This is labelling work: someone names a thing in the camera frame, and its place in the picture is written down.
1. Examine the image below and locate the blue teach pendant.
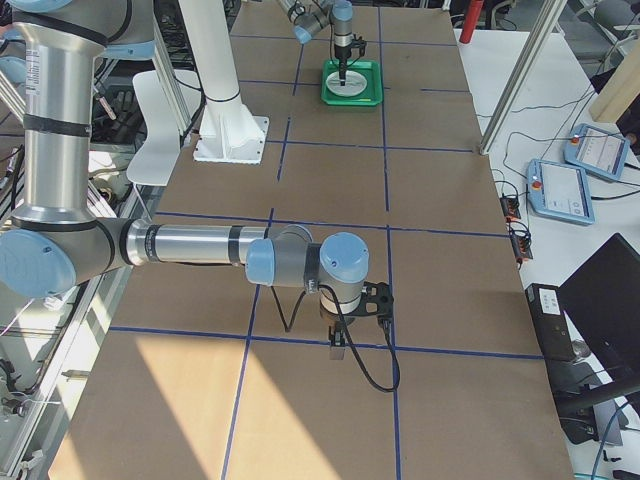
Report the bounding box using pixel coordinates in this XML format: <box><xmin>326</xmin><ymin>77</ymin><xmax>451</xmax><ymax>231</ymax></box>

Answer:
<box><xmin>526</xmin><ymin>159</ymin><xmax>595</xmax><ymax>225</ymax></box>
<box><xmin>564</xmin><ymin>123</ymin><xmax>630</xmax><ymax>182</ymax></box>

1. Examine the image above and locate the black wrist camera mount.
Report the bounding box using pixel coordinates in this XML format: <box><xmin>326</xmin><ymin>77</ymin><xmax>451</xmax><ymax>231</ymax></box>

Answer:
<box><xmin>351</xmin><ymin>35</ymin><xmax>367</xmax><ymax>58</ymax></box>
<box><xmin>351</xmin><ymin>281</ymin><xmax>394</xmax><ymax>335</ymax></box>

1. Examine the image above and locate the black monitor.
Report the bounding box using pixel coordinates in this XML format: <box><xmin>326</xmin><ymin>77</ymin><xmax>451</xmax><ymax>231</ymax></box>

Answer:
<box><xmin>560</xmin><ymin>233</ymin><xmax>639</xmax><ymax>372</ymax></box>

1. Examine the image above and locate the green plastic tray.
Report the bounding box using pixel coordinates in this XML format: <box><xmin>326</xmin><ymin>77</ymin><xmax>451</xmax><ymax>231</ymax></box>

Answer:
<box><xmin>321</xmin><ymin>59</ymin><xmax>384</xmax><ymax>107</ymax></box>

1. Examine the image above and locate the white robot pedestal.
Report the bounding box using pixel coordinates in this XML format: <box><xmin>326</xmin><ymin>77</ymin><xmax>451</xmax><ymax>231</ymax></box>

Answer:
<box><xmin>179</xmin><ymin>0</ymin><xmax>269</xmax><ymax>165</ymax></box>

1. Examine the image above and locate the black computer box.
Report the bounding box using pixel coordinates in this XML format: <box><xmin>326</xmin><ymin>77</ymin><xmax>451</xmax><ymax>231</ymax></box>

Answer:
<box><xmin>525</xmin><ymin>283</ymin><xmax>579</xmax><ymax>363</ymax></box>

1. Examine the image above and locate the red cylinder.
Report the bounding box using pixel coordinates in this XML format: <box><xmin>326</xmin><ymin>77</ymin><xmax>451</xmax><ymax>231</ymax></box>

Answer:
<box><xmin>459</xmin><ymin>0</ymin><xmax>484</xmax><ymax>44</ymax></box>

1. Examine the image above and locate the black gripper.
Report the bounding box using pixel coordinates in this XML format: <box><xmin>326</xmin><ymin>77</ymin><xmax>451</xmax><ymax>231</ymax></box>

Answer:
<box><xmin>335</xmin><ymin>45</ymin><xmax>351</xmax><ymax>84</ymax></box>
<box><xmin>321</xmin><ymin>306</ymin><xmax>346</xmax><ymax>360</ymax></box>

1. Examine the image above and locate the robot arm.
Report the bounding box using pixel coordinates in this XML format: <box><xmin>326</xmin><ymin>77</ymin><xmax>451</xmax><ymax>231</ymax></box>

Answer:
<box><xmin>278</xmin><ymin>0</ymin><xmax>356</xmax><ymax>86</ymax></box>
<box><xmin>1</xmin><ymin>1</ymin><xmax>370</xmax><ymax>347</ymax></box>

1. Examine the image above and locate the far blue teach pendant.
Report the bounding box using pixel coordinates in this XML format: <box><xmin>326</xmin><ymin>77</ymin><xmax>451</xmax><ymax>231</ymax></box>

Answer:
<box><xmin>564</xmin><ymin>123</ymin><xmax>630</xmax><ymax>182</ymax></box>

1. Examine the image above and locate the far black power strip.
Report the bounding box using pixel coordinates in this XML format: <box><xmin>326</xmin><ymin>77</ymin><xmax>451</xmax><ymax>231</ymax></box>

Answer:
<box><xmin>499</xmin><ymin>195</ymin><xmax>521</xmax><ymax>221</ymax></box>

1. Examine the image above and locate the near blue teach pendant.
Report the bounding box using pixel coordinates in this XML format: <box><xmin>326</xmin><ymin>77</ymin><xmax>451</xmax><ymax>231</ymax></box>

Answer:
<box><xmin>526</xmin><ymin>159</ymin><xmax>595</xmax><ymax>225</ymax></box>

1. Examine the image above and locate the black power strip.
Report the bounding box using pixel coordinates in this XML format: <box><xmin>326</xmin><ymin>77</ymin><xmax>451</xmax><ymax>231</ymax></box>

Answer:
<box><xmin>499</xmin><ymin>195</ymin><xmax>521</xmax><ymax>221</ymax></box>
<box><xmin>507</xmin><ymin>220</ymin><xmax>533</xmax><ymax>265</ymax></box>

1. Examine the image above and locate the aluminium frame post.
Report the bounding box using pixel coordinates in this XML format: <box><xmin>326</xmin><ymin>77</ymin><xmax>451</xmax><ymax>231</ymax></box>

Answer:
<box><xmin>479</xmin><ymin>0</ymin><xmax>567</xmax><ymax>155</ymax></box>

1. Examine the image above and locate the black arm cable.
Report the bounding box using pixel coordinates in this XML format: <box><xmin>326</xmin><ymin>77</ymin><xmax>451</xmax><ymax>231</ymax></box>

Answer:
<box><xmin>269</xmin><ymin>282</ymin><xmax>402</xmax><ymax>393</ymax></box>

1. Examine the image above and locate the white chair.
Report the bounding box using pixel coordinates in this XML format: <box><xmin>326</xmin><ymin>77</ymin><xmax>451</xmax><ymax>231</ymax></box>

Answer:
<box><xmin>127</xmin><ymin>70</ymin><xmax>194</xmax><ymax>187</ymax></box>

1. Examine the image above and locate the white round plate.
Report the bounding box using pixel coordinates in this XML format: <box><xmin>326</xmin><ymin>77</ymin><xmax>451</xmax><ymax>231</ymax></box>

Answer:
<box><xmin>325</xmin><ymin>70</ymin><xmax>368</xmax><ymax>97</ymax></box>

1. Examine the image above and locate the near black power strip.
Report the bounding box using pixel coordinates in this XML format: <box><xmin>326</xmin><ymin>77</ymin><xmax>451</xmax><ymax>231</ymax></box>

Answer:
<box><xmin>507</xmin><ymin>220</ymin><xmax>533</xmax><ymax>265</ymax></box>

